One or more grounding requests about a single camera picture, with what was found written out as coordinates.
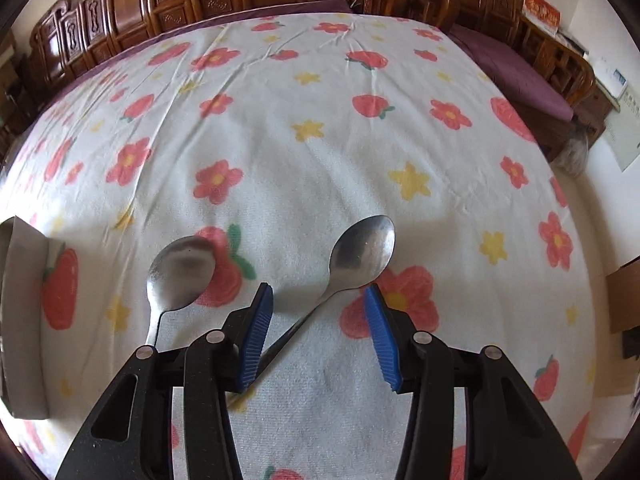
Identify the smiley handle metal spoon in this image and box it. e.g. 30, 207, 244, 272
145, 235, 216, 346

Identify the small metal spoon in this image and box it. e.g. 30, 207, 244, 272
257, 214, 396, 376

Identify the floral strawberry tablecloth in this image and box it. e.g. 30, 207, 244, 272
1, 13, 594, 479

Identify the stainless steel rectangular tray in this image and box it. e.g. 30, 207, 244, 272
1, 217, 49, 419

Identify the grey furry pet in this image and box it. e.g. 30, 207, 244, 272
551, 131, 589, 178

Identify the carved wooden bench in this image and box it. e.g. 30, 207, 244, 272
0, 0, 616, 137

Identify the red printed card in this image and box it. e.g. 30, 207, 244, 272
522, 0, 561, 36

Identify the white wall panel box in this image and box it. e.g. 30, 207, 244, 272
604, 87, 640, 171

